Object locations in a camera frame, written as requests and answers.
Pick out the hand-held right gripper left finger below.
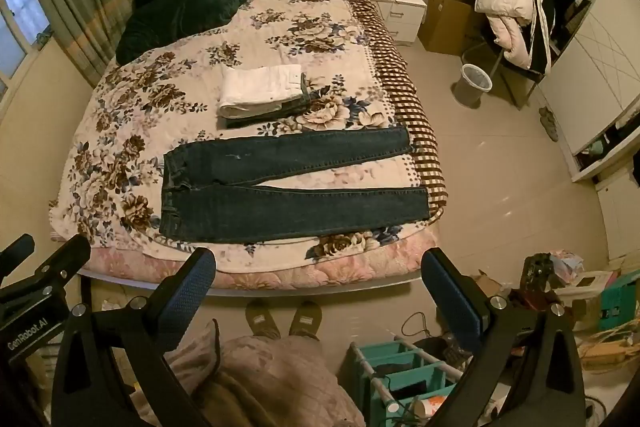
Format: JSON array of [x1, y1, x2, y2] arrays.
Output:
[[51, 248, 217, 427]]

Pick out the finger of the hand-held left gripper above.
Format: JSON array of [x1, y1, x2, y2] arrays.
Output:
[[22, 234, 92, 303], [0, 234, 36, 282]]

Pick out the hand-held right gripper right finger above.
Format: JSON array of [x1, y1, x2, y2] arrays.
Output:
[[421, 248, 587, 427]]

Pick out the dark blue jeans pants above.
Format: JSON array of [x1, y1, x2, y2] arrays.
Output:
[[160, 127, 432, 244]]

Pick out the folded white pants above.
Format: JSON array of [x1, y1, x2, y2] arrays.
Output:
[[216, 64, 304, 118]]

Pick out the olive green slipper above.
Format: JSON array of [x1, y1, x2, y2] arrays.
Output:
[[289, 300, 322, 342], [245, 298, 281, 340]]

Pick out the teal storage rack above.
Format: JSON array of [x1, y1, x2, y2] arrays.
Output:
[[348, 339, 471, 427]]

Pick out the pink floral mattress quilt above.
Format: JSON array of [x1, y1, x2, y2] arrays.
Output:
[[77, 227, 441, 293]]

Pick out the teal box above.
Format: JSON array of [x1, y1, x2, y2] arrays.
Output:
[[597, 272, 640, 333]]

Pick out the pair of shoes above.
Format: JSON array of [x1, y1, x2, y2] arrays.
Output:
[[539, 106, 560, 142]]

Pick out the grey waste bin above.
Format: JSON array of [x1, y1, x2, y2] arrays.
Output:
[[452, 63, 493, 108]]

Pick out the folded blue jeans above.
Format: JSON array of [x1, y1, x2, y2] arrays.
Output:
[[224, 74, 313, 130]]

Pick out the chair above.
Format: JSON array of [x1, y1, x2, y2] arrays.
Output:
[[460, 27, 546, 110]]

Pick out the brown checked bed sheet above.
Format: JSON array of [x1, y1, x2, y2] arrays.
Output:
[[345, 0, 448, 212]]

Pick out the window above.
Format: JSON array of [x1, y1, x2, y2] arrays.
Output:
[[0, 0, 53, 98]]

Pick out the white wardrobe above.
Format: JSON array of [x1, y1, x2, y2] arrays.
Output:
[[537, 0, 640, 182]]

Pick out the brown cardboard box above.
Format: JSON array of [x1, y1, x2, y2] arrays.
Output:
[[417, 0, 488, 56]]

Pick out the black jacket with white stripe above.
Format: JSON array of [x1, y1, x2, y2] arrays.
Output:
[[517, 0, 561, 75]]

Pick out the floral bed blanket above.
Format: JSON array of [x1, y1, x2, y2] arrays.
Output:
[[48, 0, 441, 275]]

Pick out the white nightstand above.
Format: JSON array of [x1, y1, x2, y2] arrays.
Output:
[[362, 0, 428, 46]]

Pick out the dark green plush blanket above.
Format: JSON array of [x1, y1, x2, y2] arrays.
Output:
[[116, 0, 257, 65]]

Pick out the white down jacket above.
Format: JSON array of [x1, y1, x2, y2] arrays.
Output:
[[474, 0, 538, 70]]

